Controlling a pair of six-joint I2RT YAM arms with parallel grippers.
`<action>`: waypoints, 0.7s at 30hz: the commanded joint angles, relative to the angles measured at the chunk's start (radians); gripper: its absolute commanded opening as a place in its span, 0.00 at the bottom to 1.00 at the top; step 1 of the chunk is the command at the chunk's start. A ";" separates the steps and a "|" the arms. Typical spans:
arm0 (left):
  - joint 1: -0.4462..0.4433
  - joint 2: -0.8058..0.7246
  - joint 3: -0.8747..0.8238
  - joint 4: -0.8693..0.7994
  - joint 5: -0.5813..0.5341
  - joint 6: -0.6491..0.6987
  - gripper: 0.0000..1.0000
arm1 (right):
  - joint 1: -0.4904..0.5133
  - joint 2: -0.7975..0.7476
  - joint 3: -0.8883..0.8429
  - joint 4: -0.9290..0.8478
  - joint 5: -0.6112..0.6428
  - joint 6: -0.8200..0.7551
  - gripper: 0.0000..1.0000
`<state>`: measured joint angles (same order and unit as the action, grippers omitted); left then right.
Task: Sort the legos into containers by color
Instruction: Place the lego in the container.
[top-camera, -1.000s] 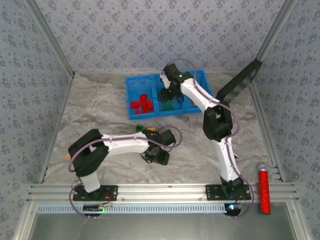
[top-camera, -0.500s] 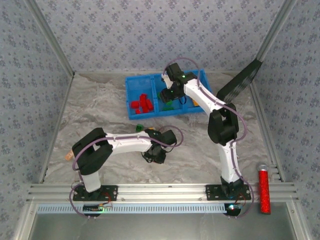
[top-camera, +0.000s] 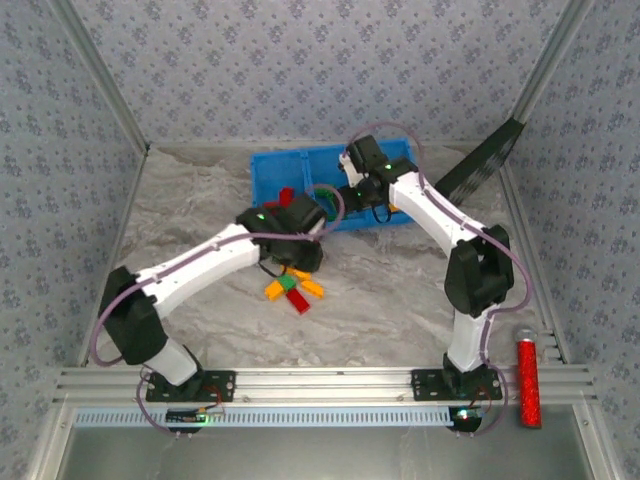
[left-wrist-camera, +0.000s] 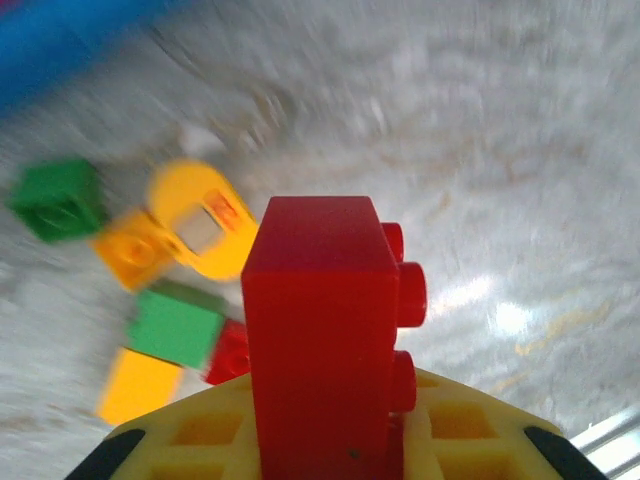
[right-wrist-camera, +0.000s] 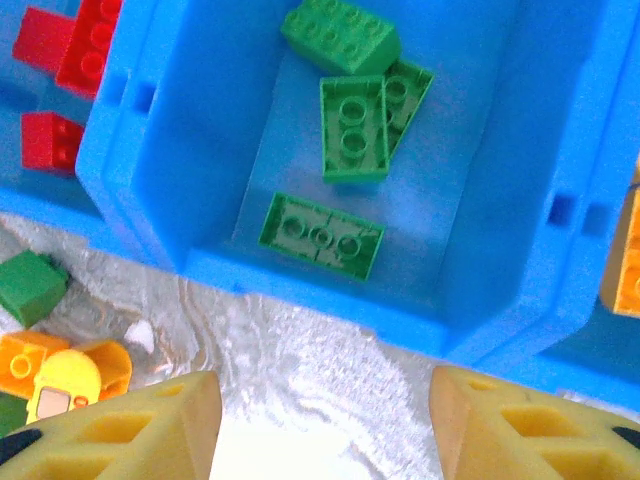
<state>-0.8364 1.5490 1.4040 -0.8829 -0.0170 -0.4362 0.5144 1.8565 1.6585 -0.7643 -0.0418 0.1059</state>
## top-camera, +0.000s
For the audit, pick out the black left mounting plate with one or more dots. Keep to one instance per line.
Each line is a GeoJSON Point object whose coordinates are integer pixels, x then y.
{"type": "Point", "coordinates": [220, 387]}

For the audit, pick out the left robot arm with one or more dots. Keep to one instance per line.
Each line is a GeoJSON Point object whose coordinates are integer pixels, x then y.
{"type": "Point", "coordinates": [215, 265]}

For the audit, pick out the long orange lego brick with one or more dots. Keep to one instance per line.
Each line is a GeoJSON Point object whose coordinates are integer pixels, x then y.
{"type": "Point", "coordinates": [394, 207]}

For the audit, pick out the aluminium side rail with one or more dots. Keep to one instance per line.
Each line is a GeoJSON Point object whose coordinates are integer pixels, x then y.
{"type": "Point", "coordinates": [524, 225]}
{"type": "Point", "coordinates": [127, 210]}

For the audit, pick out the aluminium frame post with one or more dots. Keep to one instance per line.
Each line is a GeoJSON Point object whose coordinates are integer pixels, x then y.
{"type": "Point", "coordinates": [547, 60]}
{"type": "Point", "coordinates": [104, 75]}

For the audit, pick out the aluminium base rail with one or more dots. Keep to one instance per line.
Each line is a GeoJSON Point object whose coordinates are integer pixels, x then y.
{"type": "Point", "coordinates": [320, 385]}

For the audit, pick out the yellow sloped lego brick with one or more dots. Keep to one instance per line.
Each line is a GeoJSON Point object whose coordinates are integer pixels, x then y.
{"type": "Point", "coordinates": [311, 287]}

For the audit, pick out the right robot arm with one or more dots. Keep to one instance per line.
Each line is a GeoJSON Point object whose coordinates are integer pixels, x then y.
{"type": "Point", "coordinates": [480, 275]}

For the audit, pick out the small orange lego brick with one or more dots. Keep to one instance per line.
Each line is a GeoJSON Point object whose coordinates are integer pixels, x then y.
{"type": "Point", "coordinates": [301, 274]}

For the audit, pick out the black flat strip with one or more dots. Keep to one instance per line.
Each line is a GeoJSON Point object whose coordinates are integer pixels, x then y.
{"type": "Point", "coordinates": [490, 150]}

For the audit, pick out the long red lego brick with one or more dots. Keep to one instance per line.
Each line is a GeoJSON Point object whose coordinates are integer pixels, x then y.
{"type": "Point", "coordinates": [286, 194]}

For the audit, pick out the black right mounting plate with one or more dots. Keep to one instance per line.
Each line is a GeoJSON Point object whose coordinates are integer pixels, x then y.
{"type": "Point", "coordinates": [425, 385]}

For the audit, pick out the black mounting plate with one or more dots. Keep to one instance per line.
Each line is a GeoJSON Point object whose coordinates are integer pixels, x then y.
{"type": "Point", "coordinates": [220, 387]}
{"type": "Point", "coordinates": [425, 385]}

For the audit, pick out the red glitter cylinder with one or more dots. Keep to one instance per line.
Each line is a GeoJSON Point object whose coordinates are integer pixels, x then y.
{"type": "Point", "coordinates": [529, 380]}

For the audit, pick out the red sloped lego brick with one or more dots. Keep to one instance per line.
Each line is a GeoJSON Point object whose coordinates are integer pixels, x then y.
{"type": "Point", "coordinates": [272, 203]}

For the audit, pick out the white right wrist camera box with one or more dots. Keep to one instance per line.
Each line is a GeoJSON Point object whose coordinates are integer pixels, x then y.
{"type": "Point", "coordinates": [349, 170]}

